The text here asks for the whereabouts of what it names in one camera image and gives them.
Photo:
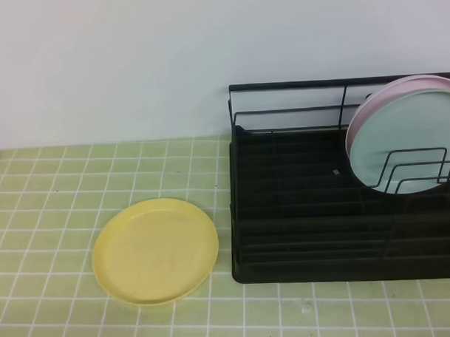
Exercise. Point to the light green round plate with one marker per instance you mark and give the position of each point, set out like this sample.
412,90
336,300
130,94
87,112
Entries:
404,147

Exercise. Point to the black wire dish rack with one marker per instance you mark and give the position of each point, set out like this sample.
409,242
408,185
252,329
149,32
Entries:
298,212

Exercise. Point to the pink round plate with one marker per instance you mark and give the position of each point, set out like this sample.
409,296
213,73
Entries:
391,92

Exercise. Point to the yellow round plate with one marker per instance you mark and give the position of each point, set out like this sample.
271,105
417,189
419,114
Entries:
155,252

